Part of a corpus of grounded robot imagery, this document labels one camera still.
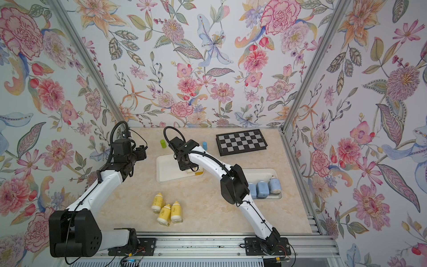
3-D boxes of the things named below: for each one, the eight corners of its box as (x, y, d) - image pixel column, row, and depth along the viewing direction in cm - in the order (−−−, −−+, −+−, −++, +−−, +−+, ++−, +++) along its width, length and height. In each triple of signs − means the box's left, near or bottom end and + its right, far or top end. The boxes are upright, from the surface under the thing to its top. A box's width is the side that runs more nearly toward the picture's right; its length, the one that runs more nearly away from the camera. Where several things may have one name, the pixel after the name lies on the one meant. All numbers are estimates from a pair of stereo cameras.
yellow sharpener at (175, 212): (172, 223, 82) (169, 218, 76) (175, 206, 87) (172, 201, 81) (181, 223, 82) (178, 218, 76) (183, 206, 87) (180, 201, 81)
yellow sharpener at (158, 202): (155, 215, 85) (150, 209, 79) (158, 198, 90) (154, 192, 84) (164, 215, 85) (160, 209, 79) (167, 198, 90) (163, 192, 84)
